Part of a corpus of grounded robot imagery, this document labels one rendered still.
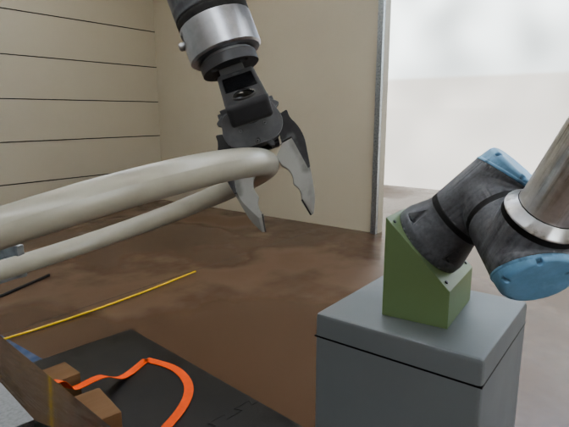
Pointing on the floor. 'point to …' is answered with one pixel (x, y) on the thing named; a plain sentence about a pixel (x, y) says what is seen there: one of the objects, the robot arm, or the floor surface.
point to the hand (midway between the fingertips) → (284, 213)
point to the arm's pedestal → (417, 364)
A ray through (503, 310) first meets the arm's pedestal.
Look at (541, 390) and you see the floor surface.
